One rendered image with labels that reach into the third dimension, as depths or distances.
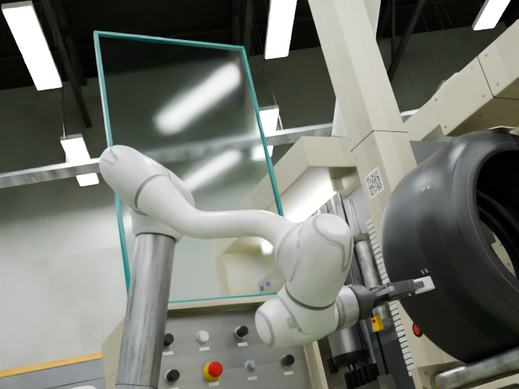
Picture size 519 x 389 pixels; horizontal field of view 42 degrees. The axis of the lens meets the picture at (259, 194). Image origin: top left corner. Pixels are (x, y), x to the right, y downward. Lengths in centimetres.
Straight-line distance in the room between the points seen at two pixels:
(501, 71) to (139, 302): 119
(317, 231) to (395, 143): 93
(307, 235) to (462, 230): 45
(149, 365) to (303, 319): 48
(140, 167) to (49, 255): 1014
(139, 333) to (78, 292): 977
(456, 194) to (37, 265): 1044
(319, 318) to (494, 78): 104
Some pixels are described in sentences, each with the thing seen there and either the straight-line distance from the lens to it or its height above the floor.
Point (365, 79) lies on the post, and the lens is 217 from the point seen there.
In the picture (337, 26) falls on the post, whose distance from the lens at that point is 228.
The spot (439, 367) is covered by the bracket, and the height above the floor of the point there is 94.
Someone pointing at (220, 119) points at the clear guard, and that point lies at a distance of 230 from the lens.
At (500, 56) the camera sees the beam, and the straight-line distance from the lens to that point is 208.
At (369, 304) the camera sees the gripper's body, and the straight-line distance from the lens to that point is 142.
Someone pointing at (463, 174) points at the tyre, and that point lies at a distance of 162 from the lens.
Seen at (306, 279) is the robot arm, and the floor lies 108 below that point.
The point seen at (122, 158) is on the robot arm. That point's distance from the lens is 161.
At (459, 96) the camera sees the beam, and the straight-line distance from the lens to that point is 218.
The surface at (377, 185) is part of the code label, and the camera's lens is 204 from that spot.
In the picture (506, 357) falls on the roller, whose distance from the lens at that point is 161.
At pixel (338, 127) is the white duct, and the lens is 273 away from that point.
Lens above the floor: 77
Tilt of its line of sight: 23 degrees up
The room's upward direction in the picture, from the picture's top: 13 degrees counter-clockwise
